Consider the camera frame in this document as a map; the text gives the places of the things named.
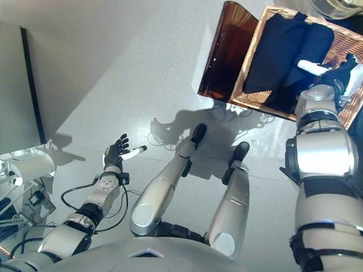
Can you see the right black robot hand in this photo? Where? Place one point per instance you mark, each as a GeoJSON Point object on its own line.
{"type": "Point", "coordinates": [340, 76]}

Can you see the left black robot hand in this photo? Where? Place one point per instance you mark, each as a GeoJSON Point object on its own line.
{"type": "Point", "coordinates": [113, 156]}

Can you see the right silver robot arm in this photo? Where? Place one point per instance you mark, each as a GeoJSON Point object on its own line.
{"type": "Point", "coordinates": [323, 158]}

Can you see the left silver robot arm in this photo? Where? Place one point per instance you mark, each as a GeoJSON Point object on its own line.
{"type": "Point", "coordinates": [105, 190]}

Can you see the rectangular wicker laundry basket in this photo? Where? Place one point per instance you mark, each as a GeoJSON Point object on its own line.
{"type": "Point", "coordinates": [348, 39]}

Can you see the left silver robot leg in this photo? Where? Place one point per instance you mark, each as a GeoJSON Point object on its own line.
{"type": "Point", "coordinates": [161, 190]}

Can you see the silver robot leg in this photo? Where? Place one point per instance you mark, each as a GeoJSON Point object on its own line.
{"type": "Point", "coordinates": [161, 190]}
{"type": "Point", "coordinates": [232, 204]}

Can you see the round glass washer door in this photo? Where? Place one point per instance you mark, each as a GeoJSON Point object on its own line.
{"type": "Point", "coordinates": [334, 7]}

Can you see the white metal rack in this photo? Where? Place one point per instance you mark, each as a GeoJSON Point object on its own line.
{"type": "Point", "coordinates": [31, 167]}

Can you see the black power adapter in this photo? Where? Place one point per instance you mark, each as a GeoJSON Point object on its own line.
{"type": "Point", "coordinates": [36, 198]}

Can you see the brown wooden stool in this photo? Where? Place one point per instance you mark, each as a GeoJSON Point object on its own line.
{"type": "Point", "coordinates": [227, 56]}

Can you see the silver robot torso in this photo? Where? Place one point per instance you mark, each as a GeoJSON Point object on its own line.
{"type": "Point", "coordinates": [170, 259]}

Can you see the white panel with black edge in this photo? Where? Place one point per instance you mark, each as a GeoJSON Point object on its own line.
{"type": "Point", "coordinates": [14, 85]}

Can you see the right silver robot leg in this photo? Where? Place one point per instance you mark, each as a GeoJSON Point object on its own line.
{"type": "Point", "coordinates": [232, 204]}

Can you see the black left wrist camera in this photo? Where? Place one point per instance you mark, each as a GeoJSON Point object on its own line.
{"type": "Point", "coordinates": [124, 179]}

